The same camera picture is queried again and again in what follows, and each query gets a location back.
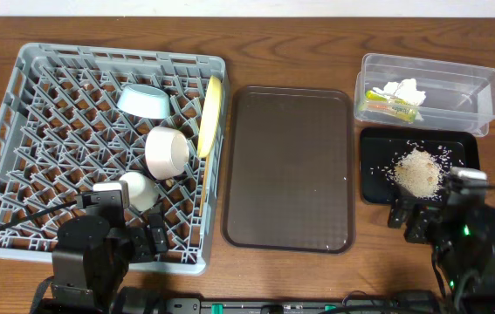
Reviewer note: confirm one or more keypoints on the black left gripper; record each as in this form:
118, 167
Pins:
143, 241

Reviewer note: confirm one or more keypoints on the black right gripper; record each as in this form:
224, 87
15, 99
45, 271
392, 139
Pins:
415, 211

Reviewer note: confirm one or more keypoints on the white plastic cup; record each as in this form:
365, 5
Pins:
142, 191

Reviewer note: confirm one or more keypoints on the wooden chopstick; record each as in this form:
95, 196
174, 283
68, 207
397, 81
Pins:
205, 185

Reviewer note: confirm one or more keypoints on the pink bowl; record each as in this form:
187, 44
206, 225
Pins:
166, 152

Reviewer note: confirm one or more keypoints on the green snack wrapper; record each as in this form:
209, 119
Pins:
397, 108

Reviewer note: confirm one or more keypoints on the yellow plate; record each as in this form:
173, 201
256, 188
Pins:
210, 116

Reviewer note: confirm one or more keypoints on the light blue bowl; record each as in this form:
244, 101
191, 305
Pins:
144, 101

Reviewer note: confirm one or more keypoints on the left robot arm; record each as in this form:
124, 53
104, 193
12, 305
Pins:
90, 262

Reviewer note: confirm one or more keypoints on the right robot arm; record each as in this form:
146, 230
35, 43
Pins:
462, 237

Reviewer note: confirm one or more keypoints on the grey dishwasher rack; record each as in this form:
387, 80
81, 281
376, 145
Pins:
61, 132

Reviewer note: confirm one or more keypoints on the pile of rice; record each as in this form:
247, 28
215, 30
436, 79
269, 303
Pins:
413, 167

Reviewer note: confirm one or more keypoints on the black plastic tray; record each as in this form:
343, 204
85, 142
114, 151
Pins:
467, 143

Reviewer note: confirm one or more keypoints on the crumpled white tissue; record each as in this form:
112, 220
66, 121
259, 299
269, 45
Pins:
405, 91

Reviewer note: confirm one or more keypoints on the clear plastic bin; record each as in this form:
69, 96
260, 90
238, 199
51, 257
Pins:
459, 97

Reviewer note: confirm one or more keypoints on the brown serving tray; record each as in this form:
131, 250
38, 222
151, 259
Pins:
290, 184

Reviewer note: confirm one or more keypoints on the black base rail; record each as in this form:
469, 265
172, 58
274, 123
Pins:
196, 306

